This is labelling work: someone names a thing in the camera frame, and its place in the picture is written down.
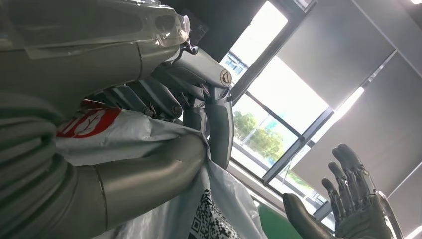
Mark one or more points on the grey poly mailer package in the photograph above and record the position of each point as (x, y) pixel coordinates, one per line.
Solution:
(132, 145)

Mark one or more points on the grey roller blind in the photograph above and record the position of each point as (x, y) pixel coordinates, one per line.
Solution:
(329, 49)
(379, 132)
(408, 204)

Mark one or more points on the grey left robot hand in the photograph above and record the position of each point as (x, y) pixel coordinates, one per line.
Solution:
(82, 59)

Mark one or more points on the green conveyor belt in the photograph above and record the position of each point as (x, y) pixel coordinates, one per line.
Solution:
(277, 226)

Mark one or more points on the window with dark frame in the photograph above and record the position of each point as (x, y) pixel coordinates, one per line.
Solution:
(283, 95)

